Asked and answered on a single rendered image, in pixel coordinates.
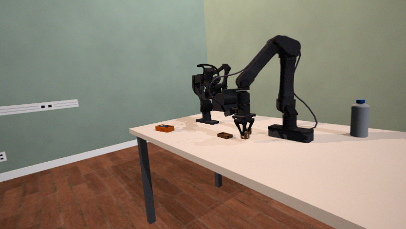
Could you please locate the brown rectangular tray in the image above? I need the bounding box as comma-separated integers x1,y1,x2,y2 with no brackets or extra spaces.
217,132,233,139

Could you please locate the orange digital multimeter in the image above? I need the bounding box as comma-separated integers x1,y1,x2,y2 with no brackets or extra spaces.
155,124,174,133

